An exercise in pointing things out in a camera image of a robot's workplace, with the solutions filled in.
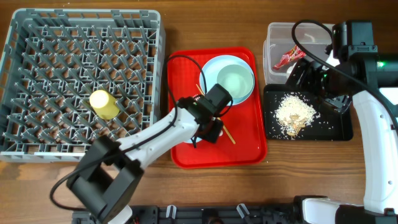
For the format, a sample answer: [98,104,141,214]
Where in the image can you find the rice and peanut scraps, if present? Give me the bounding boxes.
[273,93,320,139]

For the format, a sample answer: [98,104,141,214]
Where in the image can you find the red snack wrapper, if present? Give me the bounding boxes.
[273,45,307,70]

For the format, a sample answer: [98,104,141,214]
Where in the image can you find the green bowl with leftovers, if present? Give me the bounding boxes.
[216,64,254,104]

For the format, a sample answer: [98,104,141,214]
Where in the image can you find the yellow plastic cup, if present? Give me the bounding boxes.
[89,90,120,120]

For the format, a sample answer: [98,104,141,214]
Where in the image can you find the light blue bowl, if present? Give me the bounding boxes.
[185,137,201,144]

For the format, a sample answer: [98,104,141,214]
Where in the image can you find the white tissue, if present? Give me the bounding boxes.
[287,65,295,77]

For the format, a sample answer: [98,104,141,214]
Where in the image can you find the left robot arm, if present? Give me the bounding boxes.
[67,84,233,223]

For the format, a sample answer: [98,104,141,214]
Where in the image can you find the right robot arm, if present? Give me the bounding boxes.
[287,21,397,223]

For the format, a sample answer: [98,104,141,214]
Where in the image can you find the black waste tray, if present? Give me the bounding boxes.
[263,84,353,141]

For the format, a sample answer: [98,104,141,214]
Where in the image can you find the grey dishwasher rack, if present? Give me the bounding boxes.
[1,9,165,163]

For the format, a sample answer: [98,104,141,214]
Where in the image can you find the wooden chopstick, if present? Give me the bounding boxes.
[196,84,236,144]

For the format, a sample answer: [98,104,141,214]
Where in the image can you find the red plastic tray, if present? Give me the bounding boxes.
[167,58,267,169]

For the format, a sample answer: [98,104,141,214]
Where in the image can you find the clear plastic bin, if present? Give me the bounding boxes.
[263,22,331,84]

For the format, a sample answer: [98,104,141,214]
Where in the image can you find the light blue plate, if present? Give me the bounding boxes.
[200,55,254,105]

